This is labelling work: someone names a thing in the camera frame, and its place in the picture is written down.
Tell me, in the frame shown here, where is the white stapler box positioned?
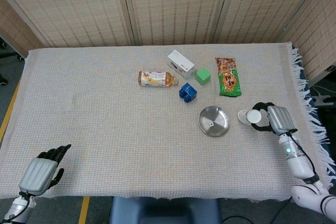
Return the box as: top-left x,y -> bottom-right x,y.
167,50 -> 197,80

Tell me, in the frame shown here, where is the woven bamboo folding screen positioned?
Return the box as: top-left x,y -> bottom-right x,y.
0,0 -> 336,80

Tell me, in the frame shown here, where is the steel round plate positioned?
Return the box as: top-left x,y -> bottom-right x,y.
198,105 -> 231,137

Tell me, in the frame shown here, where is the green cube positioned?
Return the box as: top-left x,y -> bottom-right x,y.
194,68 -> 212,86

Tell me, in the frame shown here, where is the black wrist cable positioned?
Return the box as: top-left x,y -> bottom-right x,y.
287,129 -> 329,190
1,194 -> 31,222

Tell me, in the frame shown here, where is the black office chair base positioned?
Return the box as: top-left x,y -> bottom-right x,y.
0,36 -> 26,86

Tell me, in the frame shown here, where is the white metal stand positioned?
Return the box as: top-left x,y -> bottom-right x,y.
311,94 -> 334,108

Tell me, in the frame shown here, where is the white paper cup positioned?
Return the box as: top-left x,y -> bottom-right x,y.
237,109 -> 263,125

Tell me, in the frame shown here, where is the green snack bag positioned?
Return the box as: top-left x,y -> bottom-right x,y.
215,57 -> 243,98

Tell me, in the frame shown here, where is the tea bottle with yellow label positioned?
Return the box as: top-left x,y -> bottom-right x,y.
138,70 -> 179,88

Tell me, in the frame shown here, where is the beige waffle tablecloth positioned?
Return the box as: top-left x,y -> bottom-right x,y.
0,41 -> 333,201

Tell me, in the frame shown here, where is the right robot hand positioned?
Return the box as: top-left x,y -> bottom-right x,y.
251,102 -> 299,135

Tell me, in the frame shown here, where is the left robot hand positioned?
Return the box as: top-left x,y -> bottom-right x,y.
18,144 -> 72,197

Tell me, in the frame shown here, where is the blue building block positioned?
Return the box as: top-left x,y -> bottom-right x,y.
178,82 -> 198,103

